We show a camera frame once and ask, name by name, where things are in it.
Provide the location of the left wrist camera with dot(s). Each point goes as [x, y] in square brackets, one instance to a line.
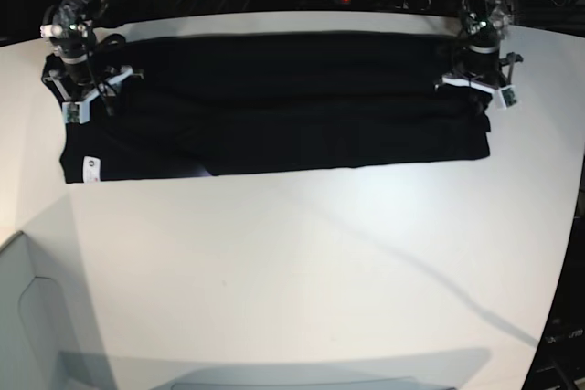
[505, 97]

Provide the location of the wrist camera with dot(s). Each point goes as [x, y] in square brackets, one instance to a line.
[75, 112]
[505, 97]

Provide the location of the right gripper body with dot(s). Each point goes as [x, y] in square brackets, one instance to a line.
[76, 83]

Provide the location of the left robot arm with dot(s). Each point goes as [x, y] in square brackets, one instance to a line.
[484, 23]

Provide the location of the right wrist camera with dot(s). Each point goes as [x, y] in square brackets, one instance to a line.
[75, 112]

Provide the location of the black power strip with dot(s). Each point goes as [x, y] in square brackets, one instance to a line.
[385, 5]

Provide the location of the black T-shirt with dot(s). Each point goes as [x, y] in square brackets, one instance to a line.
[257, 104]

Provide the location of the white bin at table corner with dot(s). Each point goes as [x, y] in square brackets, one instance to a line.
[39, 347]

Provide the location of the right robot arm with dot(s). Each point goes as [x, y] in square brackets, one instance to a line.
[68, 27]

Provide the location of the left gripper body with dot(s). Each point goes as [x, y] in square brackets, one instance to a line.
[480, 68]

